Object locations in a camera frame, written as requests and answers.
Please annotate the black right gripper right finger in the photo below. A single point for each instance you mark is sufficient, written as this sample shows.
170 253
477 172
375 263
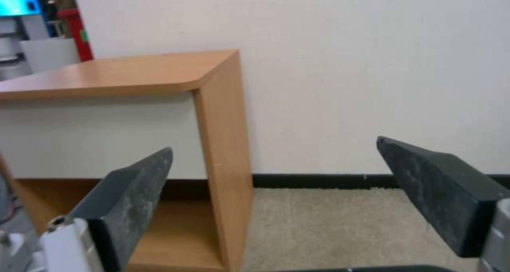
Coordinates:
434 200

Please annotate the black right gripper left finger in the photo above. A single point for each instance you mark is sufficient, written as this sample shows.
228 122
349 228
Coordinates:
119 212

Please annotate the black baseboard strip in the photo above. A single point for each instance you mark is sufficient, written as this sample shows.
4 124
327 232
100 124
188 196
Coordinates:
322 180

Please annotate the wooden desk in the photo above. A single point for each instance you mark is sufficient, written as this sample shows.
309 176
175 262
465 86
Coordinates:
131 83

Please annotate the white cabinet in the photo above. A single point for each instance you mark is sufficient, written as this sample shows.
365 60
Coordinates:
48 55

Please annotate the red pillar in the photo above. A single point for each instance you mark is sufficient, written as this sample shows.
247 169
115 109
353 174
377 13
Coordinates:
77 35

